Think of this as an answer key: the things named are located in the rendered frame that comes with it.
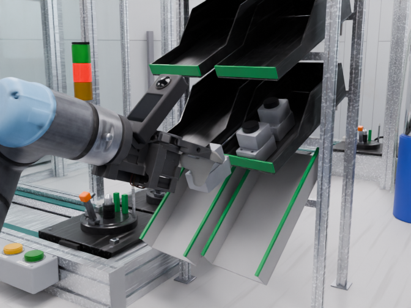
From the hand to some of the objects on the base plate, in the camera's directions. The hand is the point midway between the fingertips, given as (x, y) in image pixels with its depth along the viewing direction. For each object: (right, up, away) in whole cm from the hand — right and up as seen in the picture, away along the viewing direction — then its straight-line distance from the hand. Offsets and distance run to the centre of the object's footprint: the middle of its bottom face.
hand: (205, 154), depth 78 cm
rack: (+13, -30, +35) cm, 48 cm away
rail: (-55, -28, +45) cm, 77 cm away
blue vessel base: (+70, -21, +78) cm, 107 cm away
